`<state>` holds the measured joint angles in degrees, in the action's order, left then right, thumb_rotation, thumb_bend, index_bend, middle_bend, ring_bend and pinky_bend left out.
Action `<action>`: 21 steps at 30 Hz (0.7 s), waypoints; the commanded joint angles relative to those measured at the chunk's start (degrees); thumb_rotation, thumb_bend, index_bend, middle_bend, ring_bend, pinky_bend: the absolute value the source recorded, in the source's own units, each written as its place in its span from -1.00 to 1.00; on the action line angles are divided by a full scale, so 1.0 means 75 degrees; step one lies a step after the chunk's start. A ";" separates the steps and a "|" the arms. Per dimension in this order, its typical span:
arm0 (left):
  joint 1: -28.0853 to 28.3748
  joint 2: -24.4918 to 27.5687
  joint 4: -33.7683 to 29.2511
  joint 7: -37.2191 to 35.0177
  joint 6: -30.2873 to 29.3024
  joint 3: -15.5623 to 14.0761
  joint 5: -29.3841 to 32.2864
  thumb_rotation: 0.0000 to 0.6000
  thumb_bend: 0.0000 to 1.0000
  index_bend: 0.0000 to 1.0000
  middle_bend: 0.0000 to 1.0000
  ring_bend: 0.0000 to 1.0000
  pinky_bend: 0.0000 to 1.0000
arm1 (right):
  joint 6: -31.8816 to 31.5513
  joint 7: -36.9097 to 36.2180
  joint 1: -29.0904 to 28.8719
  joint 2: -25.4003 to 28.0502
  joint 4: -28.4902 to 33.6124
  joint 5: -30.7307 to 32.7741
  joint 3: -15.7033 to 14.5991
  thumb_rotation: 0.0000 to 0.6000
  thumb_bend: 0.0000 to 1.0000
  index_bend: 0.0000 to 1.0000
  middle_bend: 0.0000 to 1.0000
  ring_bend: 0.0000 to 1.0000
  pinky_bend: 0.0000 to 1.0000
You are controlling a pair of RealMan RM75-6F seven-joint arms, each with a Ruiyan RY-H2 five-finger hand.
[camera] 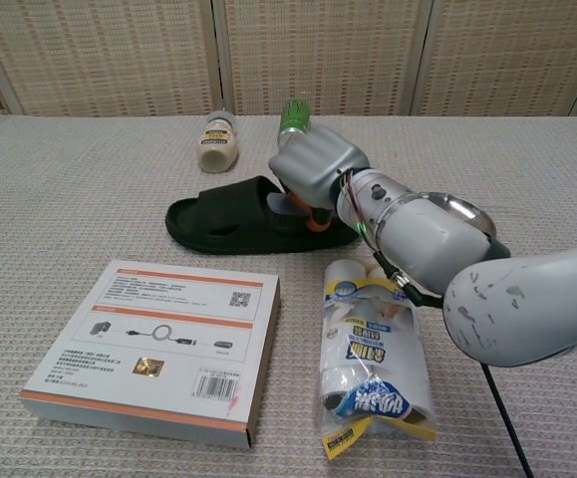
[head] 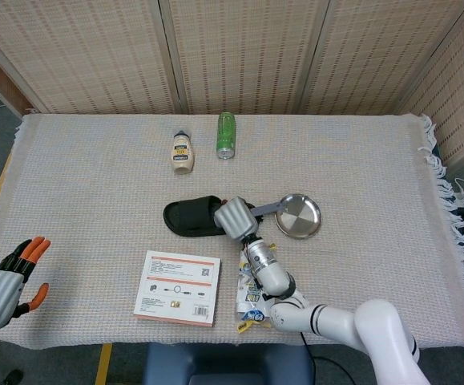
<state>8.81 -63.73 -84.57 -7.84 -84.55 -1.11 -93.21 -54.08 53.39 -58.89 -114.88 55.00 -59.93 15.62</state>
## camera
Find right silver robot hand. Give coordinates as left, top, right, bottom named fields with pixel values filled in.
left=266, top=124, right=372, bottom=233

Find green drink can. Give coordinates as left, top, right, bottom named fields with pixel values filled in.
left=276, top=98, right=314, bottom=146

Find cream mayonnaise squeeze bottle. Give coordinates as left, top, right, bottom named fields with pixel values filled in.
left=196, top=110, right=240, bottom=173

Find black rubber slipper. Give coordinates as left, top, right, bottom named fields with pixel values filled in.
left=164, top=174, right=362, bottom=256

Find round stainless steel plate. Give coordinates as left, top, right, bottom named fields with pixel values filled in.
left=420, top=191, right=498, bottom=240

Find lint roller refill pack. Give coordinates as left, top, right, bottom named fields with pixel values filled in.
left=313, top=258, right=438, bottom=452

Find beige woven tablecloth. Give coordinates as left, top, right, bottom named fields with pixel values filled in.
left=0, top=113, right=577, bottom=478

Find white box with orange stripes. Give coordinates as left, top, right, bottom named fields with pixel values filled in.
left=19, top=258, right=283, bottom=448

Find black cable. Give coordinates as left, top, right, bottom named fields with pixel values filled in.
left=479, top=361, right=536, bottom=478

